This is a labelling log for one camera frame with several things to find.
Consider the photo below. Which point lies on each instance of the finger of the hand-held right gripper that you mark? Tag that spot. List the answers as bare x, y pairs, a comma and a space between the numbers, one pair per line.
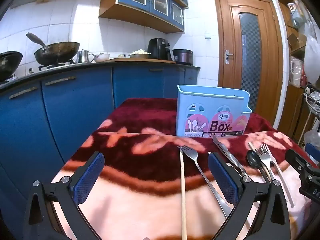
298, 161
313, 151

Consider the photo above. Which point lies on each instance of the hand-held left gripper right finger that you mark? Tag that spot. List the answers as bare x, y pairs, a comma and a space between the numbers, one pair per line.
223, 180

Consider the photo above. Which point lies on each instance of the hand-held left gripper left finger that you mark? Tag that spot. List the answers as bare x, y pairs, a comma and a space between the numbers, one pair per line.
88, 177

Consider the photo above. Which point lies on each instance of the stainless steel fork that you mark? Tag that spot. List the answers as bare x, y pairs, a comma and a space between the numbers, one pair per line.
265, 158
200, 167

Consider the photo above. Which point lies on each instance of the silver table knife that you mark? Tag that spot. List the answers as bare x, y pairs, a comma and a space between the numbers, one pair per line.
225, 150

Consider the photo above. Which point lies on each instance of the wooden chopstick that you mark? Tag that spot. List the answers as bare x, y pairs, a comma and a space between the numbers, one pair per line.
183, 192
282, 180

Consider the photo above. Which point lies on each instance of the light blue plastic utensil holder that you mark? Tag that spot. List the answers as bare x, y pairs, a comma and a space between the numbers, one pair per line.
200, 97

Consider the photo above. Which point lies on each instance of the stainless steel spoon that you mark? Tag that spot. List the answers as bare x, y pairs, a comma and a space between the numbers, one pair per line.
253, 158

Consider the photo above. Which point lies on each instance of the wooden shelf unit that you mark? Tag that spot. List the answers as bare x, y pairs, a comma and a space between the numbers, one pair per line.
292, 105

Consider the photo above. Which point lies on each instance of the red and pink floral blanket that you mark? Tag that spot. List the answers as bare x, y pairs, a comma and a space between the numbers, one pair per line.
140, 205

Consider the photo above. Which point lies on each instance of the blue base cabinets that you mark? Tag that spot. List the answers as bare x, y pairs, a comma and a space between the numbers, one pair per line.
75, 115

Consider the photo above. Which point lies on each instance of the pink and white bag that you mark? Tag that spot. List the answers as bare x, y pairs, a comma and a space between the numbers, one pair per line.
296, 72

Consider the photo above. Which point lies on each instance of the white plastic bag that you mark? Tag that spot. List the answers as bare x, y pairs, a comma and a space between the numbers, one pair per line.
312, 60

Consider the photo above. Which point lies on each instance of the cardboard box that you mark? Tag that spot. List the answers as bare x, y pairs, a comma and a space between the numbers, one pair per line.
296, 42

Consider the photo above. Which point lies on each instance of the dark kitchen countertop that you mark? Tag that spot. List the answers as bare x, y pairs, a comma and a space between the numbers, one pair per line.
100, 65

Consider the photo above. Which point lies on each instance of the gas stove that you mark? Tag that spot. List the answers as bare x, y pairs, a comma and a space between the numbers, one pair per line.
53, 66

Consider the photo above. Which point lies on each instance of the white bowl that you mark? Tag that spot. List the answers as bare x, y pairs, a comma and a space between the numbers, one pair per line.
102, 58

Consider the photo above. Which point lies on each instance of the steel kettle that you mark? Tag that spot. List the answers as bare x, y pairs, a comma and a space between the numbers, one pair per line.
82, 57

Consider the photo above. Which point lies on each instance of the wooden cutting board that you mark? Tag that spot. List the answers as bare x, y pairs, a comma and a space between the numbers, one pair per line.
120, 59

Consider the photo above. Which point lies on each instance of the dark rice cooker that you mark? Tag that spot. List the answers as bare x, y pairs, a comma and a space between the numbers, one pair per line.
183, 56

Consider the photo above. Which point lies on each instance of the steel bowl of popcorn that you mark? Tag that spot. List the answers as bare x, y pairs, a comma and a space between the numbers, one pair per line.
140, 54

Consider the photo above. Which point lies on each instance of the clear plastic bottle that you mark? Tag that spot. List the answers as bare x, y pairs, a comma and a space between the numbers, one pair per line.
298, 17

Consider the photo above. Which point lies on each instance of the dark frying pan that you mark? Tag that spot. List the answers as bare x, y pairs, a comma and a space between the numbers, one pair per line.
8, 63

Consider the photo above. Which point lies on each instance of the black air fryer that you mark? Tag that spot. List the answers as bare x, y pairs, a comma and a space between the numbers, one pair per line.
157, 48

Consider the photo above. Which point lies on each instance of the wooden door with glass panel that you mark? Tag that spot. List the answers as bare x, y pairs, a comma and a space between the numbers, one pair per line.
225, 30

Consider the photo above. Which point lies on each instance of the white wall switch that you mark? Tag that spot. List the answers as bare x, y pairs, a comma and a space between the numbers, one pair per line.
207, 35

